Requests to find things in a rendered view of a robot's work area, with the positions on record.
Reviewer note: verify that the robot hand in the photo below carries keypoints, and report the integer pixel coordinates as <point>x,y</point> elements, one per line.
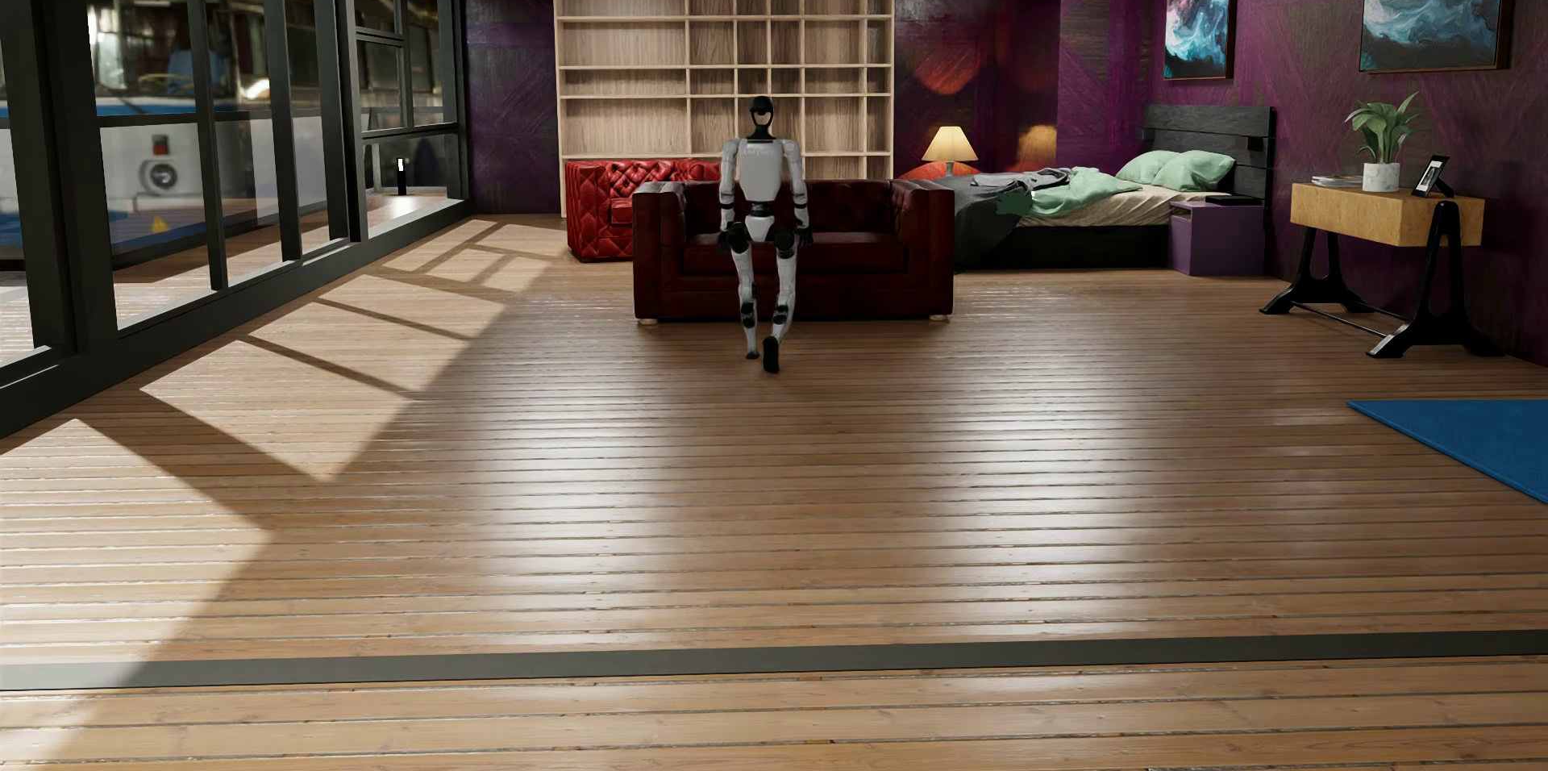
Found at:
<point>733,240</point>
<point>787,242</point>

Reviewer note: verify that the dark red leather sofa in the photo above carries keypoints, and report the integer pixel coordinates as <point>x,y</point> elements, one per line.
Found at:
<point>847,251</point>

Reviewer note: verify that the bright red tufted sofa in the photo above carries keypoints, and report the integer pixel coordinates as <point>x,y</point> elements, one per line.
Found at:
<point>617,202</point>

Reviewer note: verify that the robot left leg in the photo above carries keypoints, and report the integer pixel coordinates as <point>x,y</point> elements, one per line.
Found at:
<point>746,287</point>

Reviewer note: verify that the robot leg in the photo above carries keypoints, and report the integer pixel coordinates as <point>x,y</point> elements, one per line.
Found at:
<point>781,305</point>
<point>746,287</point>

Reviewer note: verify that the robot right leg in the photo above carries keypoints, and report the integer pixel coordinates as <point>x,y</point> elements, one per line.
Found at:
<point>781,305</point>

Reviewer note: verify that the robot white torso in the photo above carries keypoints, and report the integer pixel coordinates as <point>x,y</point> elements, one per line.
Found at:
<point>761,172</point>

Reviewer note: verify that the robot black head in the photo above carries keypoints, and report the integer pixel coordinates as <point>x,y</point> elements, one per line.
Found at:
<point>762,117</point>

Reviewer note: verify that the light wooden bookshelf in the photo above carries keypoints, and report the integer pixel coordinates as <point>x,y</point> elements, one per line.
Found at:
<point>677,69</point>

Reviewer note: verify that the table lamp yellow shade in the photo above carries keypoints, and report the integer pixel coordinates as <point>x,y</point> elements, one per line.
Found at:
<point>950,146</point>

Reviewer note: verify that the dark grey blanket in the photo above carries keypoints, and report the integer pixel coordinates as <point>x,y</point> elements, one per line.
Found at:
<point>980,209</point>

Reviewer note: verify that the green blanket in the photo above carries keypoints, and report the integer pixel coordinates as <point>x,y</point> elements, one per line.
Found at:
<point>1070,192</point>

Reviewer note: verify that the bed with black headboard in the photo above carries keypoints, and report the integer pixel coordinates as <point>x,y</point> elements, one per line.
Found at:
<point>1089,217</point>

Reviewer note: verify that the green pillow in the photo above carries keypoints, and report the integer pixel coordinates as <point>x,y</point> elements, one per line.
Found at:
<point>1197,169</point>
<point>1141,166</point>

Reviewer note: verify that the purple nightstand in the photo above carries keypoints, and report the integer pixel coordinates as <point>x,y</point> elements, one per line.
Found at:
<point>1214,236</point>

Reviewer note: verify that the flat book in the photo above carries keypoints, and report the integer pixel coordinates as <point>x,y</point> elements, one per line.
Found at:
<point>1335,182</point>

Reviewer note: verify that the wooden desk black legs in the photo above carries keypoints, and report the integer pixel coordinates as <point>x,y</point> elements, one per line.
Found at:
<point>1379,215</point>

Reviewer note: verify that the white bus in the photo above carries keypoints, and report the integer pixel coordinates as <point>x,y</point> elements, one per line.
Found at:
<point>145,118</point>

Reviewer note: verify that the potted plant white pot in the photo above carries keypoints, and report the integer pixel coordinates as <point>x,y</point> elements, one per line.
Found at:
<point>1381,142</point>

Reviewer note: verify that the blue rug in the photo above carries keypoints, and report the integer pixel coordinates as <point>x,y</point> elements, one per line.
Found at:
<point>1470,438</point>

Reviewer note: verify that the small abstract wall painting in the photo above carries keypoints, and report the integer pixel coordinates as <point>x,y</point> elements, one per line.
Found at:
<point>1200,7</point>

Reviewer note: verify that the black photo frame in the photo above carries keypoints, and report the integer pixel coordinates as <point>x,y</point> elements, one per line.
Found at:
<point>1431,176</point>

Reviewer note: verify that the black window frame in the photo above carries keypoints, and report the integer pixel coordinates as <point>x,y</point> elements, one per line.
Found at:
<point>55,142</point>

